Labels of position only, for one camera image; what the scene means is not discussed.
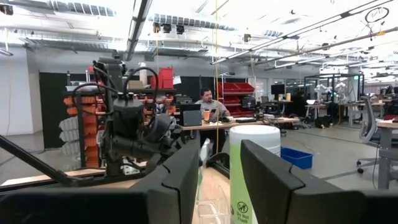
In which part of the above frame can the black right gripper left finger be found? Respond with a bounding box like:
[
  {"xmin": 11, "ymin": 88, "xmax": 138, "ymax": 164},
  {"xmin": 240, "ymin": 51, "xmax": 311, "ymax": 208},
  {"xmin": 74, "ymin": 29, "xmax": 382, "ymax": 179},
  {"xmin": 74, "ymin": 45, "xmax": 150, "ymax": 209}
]
[{"xmin": 130, "ymin": 139, "xmax": 200, "ymax": 224}]

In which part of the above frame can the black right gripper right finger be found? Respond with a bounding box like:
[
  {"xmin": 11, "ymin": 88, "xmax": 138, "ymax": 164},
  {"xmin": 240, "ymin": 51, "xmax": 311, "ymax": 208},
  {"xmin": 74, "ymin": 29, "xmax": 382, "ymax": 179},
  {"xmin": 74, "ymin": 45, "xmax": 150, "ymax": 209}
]
[{"xmin": 240, "ymin": 139, "xmax": 368, "ymax": 224}]

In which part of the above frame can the blue plastic bin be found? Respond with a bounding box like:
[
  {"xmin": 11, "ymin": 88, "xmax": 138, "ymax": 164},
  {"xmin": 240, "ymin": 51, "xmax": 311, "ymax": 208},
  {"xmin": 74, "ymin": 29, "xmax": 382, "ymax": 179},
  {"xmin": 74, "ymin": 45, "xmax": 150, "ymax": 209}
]
[{"xmin": 280, "ymin": 146, "xmax": 314, "ymax": 170}]

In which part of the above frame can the green wipes canister white lid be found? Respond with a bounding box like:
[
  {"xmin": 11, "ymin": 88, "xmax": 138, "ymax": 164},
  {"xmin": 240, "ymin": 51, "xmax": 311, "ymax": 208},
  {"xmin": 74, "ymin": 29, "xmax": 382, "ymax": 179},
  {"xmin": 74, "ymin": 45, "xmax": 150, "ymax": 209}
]
[{"xmin": 229, "ymin": 124, "xmax": 282, "ymax": 224}]

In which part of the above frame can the black laptop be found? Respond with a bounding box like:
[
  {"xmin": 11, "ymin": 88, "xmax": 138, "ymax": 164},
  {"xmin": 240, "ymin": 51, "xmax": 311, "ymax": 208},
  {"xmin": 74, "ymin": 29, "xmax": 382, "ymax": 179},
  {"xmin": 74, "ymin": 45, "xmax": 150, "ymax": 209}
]
[{"xmin": 179, "ymin": 103, "xmax": 203, "ymax": 127}]

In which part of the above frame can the black bag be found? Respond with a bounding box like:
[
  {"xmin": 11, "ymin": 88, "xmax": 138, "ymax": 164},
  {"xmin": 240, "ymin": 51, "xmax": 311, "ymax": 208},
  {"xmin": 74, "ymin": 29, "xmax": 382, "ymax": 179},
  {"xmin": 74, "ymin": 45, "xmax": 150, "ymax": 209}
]
[{"xmin": 314, "ymin": 115, "xmax": 332, "ymax": 129}]

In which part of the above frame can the person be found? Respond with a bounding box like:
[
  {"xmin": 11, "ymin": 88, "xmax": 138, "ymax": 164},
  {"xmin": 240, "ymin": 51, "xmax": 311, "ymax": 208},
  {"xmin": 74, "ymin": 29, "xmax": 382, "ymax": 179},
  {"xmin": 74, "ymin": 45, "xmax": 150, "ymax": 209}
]
[{"xmin": 195, "ymin": 87, "xmax": 231, "ymax": 123}]

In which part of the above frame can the black monitor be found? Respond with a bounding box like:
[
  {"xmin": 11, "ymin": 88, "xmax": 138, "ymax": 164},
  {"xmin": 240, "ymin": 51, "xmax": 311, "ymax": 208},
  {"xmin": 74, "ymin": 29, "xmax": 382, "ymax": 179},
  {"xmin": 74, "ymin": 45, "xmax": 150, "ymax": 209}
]
[{"xmin": 270, "ymin": 83, "xmax": 286, "ymax": 96}]

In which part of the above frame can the orange bin rack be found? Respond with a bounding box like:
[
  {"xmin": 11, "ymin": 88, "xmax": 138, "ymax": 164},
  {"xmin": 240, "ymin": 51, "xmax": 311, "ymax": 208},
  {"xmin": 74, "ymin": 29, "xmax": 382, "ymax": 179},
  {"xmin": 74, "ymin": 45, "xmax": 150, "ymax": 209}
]
[{"xmin": 58, "ymin": 91, "xmax": 105, "ymax": 169}]

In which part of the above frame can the grey office chair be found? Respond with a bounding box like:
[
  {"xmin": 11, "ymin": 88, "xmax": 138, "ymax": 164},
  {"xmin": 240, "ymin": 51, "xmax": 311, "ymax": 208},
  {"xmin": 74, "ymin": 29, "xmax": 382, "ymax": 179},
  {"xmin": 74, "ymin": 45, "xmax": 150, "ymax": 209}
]
[{"xmin": 356, "ymin": 95, "xmax": 388, "ymax": 174}]

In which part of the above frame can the red bin shelf rack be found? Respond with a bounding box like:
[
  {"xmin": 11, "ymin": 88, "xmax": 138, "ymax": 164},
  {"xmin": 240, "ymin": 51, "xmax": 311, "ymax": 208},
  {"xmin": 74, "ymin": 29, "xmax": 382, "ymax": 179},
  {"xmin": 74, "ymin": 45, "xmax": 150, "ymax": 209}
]
[{"xmin": 217, "ymin": 82, "xmax": 256, "ymax": 118}]

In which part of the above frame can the grey-legged wooden desk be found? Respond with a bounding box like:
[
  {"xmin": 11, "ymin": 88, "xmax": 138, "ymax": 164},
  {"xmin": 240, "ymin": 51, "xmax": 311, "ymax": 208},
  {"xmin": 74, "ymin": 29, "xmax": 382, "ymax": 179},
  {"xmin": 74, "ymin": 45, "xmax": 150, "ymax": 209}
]
[{"xmin": 375, "ymin": 119, "xmax": 398, "ymax": 190}]

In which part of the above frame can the red box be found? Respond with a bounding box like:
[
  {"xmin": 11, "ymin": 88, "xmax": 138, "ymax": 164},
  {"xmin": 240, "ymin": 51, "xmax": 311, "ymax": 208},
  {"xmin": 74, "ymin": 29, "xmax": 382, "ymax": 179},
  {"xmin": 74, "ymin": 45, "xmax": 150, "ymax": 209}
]
[{"xmin": 150, "ymin": 66, "xmax": 175, "ymax": 90}]

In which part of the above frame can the white roll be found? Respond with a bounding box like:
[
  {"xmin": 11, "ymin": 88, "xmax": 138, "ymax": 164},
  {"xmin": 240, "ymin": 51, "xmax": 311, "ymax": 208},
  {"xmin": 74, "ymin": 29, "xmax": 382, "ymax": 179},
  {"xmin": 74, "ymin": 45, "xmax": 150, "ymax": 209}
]
[{"xmin": 138, "ymin": 62, "xmax": 148, "ymax": 87}]

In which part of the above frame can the black partition panel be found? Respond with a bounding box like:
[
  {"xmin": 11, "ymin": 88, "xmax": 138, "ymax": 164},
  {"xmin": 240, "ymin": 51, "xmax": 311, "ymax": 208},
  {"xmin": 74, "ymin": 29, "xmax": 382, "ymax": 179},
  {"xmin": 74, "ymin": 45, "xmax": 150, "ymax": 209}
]
[{"xmin": 39, "ymin": 72, "xmax": 218, "ymax": 149}]

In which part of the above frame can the black frame robot cell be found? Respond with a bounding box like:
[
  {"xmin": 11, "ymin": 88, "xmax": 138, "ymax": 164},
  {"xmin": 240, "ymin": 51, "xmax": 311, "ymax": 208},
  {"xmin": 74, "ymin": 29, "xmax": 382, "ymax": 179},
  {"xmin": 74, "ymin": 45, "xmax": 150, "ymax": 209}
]
[{"xmin": 303, "ymin": 73, "xmax": 365, "ymax": 105}]

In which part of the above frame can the yellow hanging cable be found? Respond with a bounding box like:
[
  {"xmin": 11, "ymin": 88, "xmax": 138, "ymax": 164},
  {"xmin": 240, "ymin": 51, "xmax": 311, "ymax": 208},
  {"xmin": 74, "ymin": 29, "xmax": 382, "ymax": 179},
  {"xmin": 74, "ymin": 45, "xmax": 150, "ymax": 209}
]
[{"xmin": 213, "ymin": 0, "xmax": 220, "ymax": 154}]

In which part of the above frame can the black table frame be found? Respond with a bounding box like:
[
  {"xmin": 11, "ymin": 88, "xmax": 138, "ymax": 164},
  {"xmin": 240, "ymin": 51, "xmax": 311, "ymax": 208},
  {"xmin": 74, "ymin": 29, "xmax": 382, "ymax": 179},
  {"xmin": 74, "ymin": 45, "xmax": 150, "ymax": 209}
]
[{"xmin": 0, "ymin": 135, "xmax": 231, "ymax": 195}]

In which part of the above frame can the hanging black cable loop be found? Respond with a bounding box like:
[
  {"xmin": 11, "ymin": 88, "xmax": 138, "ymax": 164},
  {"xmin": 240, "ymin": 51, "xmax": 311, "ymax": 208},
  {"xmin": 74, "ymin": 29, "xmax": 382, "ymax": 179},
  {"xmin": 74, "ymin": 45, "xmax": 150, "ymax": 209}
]
[{"xmin": 364, "ymin": 6, "xmax": 390, "ymax": 24}]

